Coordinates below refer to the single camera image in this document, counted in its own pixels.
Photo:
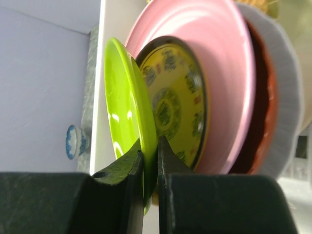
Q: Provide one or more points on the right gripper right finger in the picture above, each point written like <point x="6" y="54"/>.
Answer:
<point x="191" y="203"/>

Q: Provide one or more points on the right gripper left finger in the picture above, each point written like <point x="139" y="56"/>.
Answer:
<point x="108" y="202"/>

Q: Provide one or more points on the lime green plate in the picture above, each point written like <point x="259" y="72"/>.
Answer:
<point x="130" y="112"/>

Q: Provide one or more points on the red round plate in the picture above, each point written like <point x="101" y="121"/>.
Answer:
<point x="262" y="127"/>

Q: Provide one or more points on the blue yellow pattern plate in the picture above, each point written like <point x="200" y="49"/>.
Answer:
<point x="178" y="95"/>

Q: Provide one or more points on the white plate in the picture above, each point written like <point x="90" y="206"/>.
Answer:
<point x="290" y="90"/>

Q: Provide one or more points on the pink plate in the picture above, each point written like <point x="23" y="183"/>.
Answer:
<point x="218" y="35"/>

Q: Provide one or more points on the round bamboo mat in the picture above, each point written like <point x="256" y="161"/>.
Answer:
<point x="269" y="7"/>

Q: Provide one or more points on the white plastic bin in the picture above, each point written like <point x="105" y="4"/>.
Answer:
<point x="116" y="19"/>

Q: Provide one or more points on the blue white small bowl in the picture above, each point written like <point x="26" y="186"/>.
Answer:
<point x="76" y="143"/>

